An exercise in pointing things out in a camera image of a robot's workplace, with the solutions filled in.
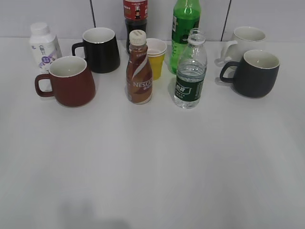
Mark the clear water bottle green label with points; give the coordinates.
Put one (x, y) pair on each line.
(191, 70)

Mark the dark grey round mug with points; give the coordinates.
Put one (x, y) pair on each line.
(255, 73)

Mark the white mug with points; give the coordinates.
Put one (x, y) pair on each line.
(243, 39)

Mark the brown Nescafe coffee bottle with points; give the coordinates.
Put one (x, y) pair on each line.
(139, 77)

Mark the cola bottle red label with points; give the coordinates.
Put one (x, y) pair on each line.
(136, 14)

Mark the green soda bottle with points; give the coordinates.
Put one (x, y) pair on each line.
(186, 16)

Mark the white yogurt bottle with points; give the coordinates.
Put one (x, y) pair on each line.
(44, 45)

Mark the black mug with handle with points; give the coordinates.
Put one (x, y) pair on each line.
(100, 50)

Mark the red mug with handle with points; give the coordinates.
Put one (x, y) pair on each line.
(72, 83)

